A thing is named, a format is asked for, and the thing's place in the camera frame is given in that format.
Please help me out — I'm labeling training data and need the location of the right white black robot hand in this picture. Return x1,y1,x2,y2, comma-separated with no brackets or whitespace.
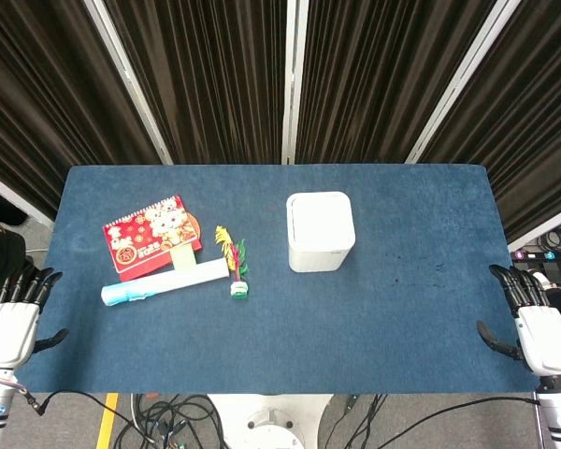
476,264,561,378

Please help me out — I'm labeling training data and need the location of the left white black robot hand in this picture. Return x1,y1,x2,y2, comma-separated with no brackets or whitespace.
0,267,70,368

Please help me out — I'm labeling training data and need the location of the white square bin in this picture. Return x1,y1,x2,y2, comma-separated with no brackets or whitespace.
286,191,357,274

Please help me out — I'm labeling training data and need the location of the black bag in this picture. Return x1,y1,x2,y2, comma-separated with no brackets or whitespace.
0,217,29,310

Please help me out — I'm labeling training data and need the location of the power strip with plugs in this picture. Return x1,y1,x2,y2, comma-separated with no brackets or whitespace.
510,250,561,263

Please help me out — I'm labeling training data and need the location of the white rolled paper tube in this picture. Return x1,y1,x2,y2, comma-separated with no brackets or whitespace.
100,258,230,309

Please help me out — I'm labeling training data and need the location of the red desk calendar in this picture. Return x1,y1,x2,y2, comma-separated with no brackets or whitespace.
102,195,205,282

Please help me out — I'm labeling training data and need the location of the colourful feather shuttlecock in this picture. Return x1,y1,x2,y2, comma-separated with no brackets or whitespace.
214,225,251,300

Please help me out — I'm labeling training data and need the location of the blue table cloth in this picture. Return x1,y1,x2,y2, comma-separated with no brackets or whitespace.
14,163,541,395

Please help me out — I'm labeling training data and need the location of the black pleated curtain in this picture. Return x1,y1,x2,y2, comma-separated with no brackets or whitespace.
0,0,561,244

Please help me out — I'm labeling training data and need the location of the black cable with plug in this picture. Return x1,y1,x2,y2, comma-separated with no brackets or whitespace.
21,389,137,429

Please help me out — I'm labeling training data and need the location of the white curtain frame post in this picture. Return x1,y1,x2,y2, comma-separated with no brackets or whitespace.
507,200,561,253
404,0,511,165
0,167,55,228
280,0,309,165
82,0,174,166

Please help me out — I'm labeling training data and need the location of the black cable bundle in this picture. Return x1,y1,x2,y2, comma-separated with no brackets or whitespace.
114,393,225,449

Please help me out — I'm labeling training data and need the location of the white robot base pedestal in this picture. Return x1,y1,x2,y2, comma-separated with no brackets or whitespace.
207,393,333,449

